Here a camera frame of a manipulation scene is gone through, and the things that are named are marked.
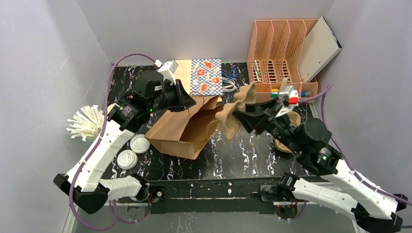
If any cardboard cup carrier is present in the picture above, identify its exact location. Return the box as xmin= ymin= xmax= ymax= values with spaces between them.
xmin=275 ymin=111 xmax=301 ymax=154
xmin=215 ymin=82 xmax=257 ymax=140

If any brown paper bag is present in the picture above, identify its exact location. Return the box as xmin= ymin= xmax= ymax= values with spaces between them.
xmin=145 ymin=96 xmax=226 ymax=160

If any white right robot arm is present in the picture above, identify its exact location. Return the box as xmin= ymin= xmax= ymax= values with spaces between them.
xmin=233 ymin=86 xmax=410 ymax=233

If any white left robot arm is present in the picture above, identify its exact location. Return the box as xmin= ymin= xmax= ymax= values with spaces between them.
xmin=53 ymin=60 xmax=196 ymax=214

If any white lid on table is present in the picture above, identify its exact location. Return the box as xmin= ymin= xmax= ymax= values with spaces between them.
xmin=130 ymin=134 xmax=150 ymax=154

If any checkered paper sheet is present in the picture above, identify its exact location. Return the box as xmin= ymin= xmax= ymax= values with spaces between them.
xmin=189 ymin=58 xmax=223 ymax=96

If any green cup of stirrers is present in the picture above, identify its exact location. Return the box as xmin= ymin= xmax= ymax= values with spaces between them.
xmin=66 ymin=105 xmax=104 ymax=141

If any orange file organizer rack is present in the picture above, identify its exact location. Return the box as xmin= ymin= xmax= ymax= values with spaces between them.
xmin=247 ymin=19 xmax=318 ymax=102

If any white folder board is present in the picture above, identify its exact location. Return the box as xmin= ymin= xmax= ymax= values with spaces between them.
xmin=298 ymin=16 xmax=342 ymax=83

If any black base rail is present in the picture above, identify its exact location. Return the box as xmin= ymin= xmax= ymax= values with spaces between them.
xmin=149 ymin=177 xmax=299 ymax=205

